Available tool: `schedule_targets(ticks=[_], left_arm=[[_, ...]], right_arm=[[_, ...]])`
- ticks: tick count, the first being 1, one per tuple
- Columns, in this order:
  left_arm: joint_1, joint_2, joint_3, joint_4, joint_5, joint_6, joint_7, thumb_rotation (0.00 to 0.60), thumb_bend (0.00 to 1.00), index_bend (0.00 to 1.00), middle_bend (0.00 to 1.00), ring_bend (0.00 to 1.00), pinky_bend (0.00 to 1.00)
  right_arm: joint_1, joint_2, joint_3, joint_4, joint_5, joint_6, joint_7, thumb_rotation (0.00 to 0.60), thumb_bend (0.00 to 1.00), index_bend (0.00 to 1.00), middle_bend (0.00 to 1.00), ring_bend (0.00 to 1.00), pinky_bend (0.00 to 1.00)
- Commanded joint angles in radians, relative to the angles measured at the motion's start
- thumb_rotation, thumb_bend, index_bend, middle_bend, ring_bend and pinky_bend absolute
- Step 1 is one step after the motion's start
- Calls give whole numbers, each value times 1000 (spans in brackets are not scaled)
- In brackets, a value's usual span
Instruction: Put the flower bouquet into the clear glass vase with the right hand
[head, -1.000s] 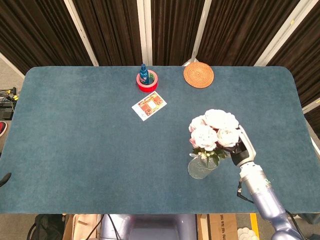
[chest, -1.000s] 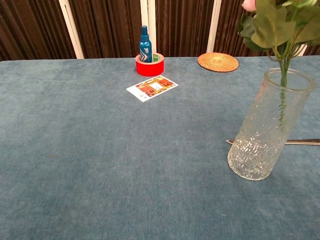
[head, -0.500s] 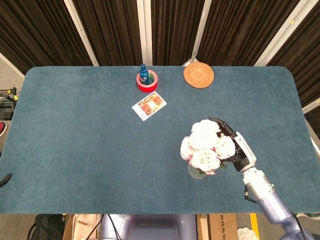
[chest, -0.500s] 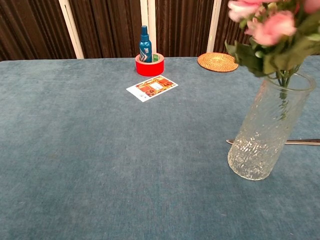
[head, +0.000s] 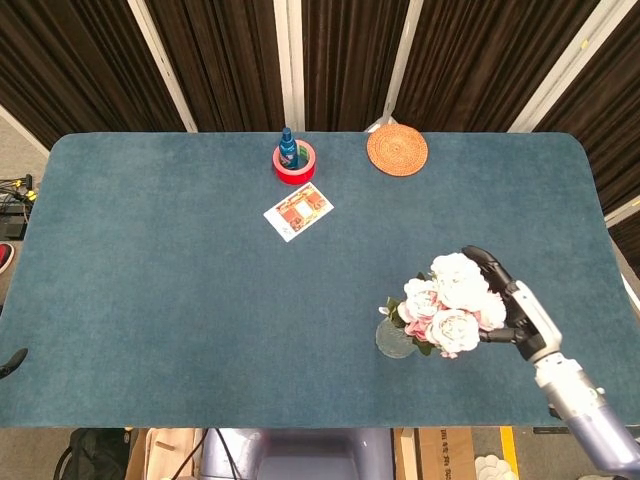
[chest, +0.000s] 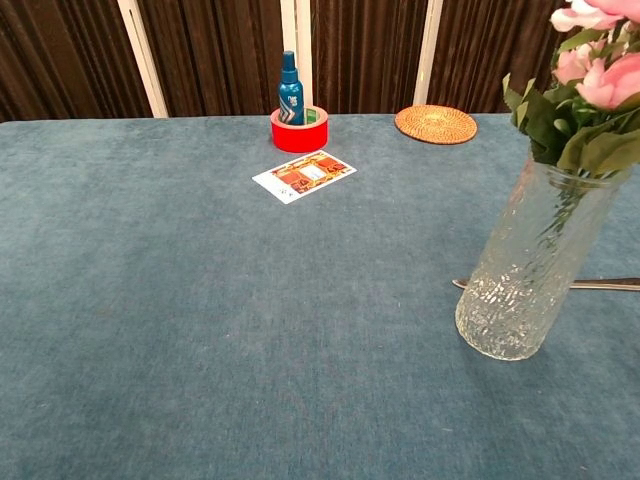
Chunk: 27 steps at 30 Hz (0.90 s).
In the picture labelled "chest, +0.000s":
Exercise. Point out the pink artificial flower bouquet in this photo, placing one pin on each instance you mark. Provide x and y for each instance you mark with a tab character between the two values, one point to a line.
600	85

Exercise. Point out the clear textured glass vase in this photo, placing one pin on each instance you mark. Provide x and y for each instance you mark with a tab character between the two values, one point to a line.
520	290

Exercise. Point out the orange white printed card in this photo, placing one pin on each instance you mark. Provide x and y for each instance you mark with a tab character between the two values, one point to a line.
305	175

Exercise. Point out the red tape roll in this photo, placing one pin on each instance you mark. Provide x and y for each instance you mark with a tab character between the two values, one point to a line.
300	137

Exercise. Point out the small green object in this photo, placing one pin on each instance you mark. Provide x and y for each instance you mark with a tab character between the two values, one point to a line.
312	116

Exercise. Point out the blue fabric tablecloth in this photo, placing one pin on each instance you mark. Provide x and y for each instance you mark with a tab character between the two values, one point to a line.
200	310

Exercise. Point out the blue spray bottle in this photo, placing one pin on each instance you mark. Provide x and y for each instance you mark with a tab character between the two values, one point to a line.
290	95

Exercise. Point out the round woven rattan coaster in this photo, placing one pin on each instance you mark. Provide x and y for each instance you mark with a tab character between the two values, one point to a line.
435	124

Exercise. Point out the dark brown curtain panel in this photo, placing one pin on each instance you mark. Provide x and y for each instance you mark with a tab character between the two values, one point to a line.
367	55
65	55
490	55
215	55

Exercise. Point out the white frame post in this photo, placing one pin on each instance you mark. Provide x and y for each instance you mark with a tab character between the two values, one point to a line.
428	55
296	30
142	60

